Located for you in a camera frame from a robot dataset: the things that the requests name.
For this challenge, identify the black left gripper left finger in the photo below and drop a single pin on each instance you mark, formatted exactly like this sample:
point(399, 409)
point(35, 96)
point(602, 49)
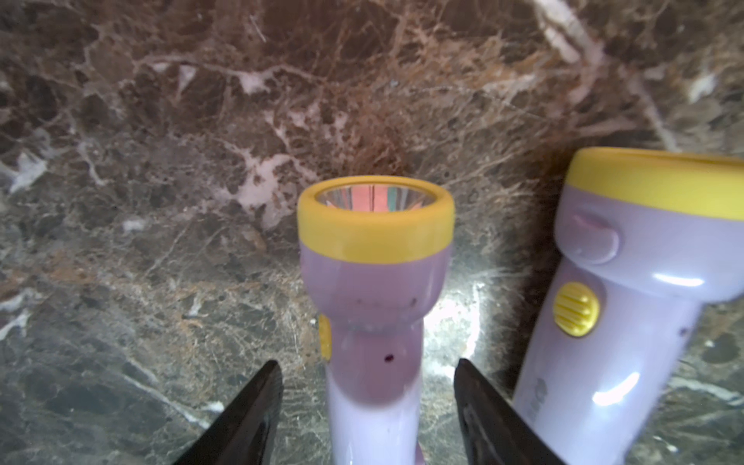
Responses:
point(244, 433)

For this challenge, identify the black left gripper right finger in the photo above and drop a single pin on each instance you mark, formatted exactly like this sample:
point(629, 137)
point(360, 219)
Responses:
point(493, 433)

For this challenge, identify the purple flashlight yellow head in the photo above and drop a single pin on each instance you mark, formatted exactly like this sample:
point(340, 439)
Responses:
point(648, 238)

